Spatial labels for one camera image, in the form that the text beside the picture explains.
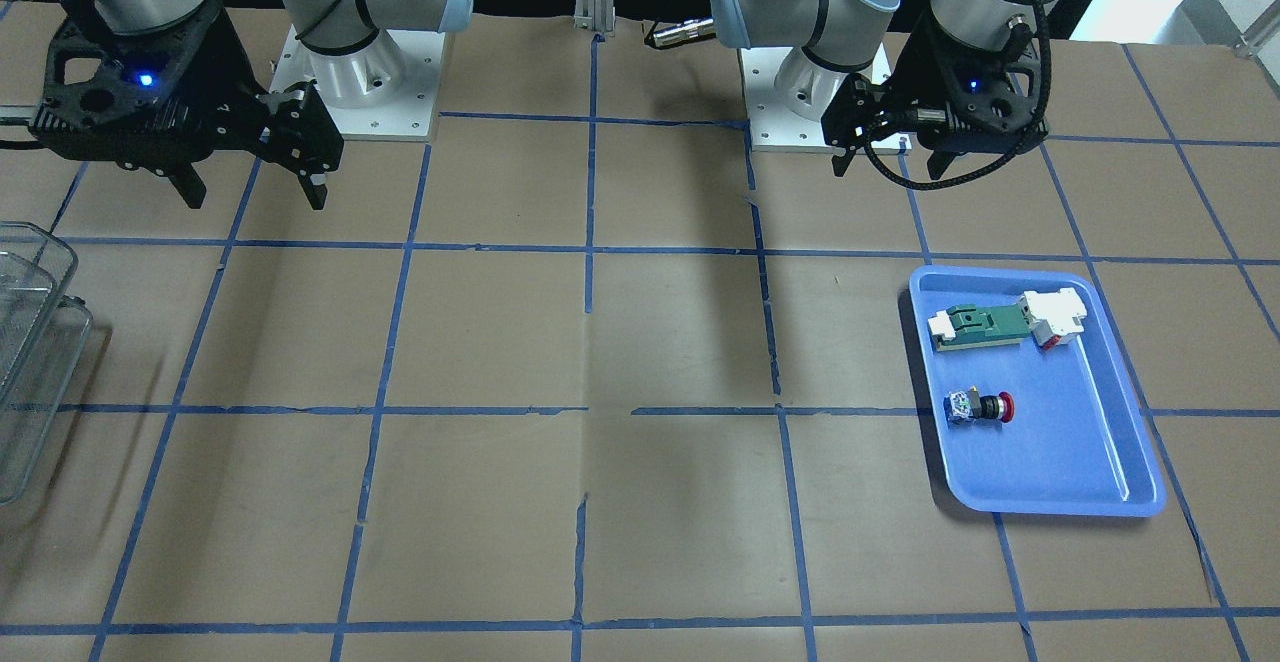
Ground metal wire mesh shelf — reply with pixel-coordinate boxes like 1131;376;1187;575
1;222;93;506

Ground red emergency stop button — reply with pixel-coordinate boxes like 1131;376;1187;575
943;387;1016;428

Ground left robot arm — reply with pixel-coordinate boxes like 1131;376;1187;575
710;0;1059;191

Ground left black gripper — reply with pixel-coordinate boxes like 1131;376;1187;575
822;38;1050;182

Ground green white switch part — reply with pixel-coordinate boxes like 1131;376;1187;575
927;305;1030;352

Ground blue plastic tray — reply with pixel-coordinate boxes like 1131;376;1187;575
908;265;1167;517

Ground white circuit breaker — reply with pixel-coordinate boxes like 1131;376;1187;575
1018;287;1088;351

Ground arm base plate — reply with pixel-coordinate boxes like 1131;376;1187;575
739;47;847;152
269;29;451;143

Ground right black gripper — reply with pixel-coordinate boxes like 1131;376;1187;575
28;0;344;211

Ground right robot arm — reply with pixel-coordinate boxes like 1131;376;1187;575
3;0;474;210

